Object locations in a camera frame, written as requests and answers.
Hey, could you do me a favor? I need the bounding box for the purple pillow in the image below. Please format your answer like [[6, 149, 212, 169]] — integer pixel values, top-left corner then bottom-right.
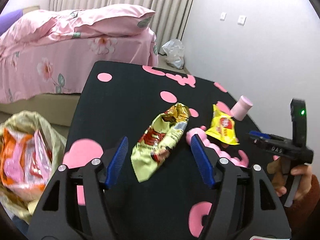
[[0, 9, 23, 35]]

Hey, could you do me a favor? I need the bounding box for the bin with yellow bag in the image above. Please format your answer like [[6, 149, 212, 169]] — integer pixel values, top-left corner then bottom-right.
[[1, 111, 66, 223]]

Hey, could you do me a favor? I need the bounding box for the pink transparent wrapper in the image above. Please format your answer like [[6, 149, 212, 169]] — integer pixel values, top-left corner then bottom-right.
[[1, 142, 35, 187]]

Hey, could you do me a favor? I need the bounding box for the yellow biscuit packet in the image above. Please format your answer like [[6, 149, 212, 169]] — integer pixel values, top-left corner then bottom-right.
[[205, 105, 239, 145]]

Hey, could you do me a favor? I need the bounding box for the pink floral duvet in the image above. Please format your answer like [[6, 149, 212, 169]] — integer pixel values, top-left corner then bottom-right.
[[1, 4, 155, 57]]

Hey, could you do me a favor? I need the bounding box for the pink caterpillar toy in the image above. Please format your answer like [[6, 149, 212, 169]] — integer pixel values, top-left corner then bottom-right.
[[186, 126, 249, 167]]

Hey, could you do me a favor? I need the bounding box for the white plastic bag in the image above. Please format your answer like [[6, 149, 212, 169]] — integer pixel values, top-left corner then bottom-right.
[[162, 39, 184, 69]]

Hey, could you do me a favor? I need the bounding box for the wall switch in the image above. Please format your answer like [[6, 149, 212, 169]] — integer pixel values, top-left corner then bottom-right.
[[220, 12, 227, 21]]

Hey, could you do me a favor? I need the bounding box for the bed with pink sheet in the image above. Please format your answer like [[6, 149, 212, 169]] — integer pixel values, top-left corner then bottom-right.
[[1, 28, 158, 126]]

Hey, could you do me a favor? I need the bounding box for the person's right hand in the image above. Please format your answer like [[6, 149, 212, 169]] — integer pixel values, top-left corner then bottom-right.
[[266, 158, 313, 202]]

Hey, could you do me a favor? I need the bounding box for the orange snack bag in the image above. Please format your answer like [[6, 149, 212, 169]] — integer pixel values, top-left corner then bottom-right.
[[1, 128, 52, 202]]

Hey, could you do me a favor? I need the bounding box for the pink cylinder container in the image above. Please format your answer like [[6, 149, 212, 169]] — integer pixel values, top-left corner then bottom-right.
[[231, 95, 253, 121]]

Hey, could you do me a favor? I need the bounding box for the wall socket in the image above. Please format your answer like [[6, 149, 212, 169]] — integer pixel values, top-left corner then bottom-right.
[[237, 16, 246, 26]]

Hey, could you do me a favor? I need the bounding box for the gold green snack wrapper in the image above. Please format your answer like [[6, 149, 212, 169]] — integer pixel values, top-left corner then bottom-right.
[[131, 103, 190, 183]]

